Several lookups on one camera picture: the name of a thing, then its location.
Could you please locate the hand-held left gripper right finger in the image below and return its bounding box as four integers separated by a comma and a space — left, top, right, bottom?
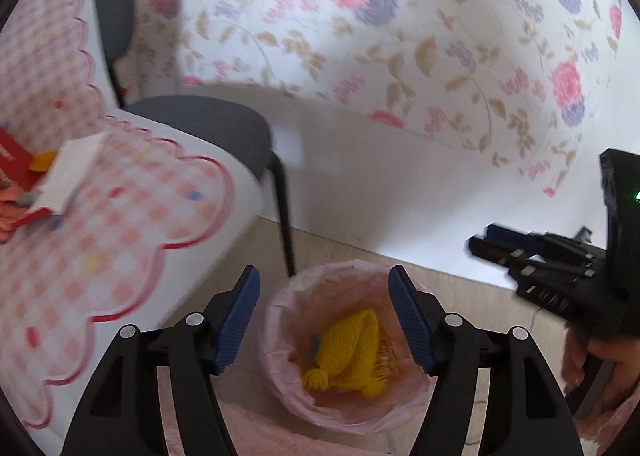
388, 264, 585, 456

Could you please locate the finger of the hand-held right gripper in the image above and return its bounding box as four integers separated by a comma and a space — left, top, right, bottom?
467, 234, 598, 283
484, 223, 608, 263

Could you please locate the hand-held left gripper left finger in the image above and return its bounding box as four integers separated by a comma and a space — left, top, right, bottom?
60, 265, 262, 456

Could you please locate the pink lined waste bin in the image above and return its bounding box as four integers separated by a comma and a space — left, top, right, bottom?
261, 260, 437, 433

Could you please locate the person's right forearm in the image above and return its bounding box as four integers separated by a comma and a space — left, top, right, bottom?
582, 393, 640, 456

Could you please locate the person's right hand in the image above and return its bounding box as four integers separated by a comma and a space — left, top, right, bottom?
561, 325, 640, 412

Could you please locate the pink checked cloth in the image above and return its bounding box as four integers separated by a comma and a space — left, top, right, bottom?
0, 0, 236, 429

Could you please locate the dark grey chair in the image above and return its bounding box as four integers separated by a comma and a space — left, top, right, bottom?
90, 0, 297, 277

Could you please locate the yellow paper scrap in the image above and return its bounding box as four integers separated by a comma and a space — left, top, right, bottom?
29, 150, 62, 173

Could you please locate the red box with white flap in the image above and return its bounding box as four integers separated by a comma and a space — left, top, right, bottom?
0, 128, 114, 233

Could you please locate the floral wall cloth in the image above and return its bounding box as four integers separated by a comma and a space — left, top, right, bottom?
127, 0, 627, 197

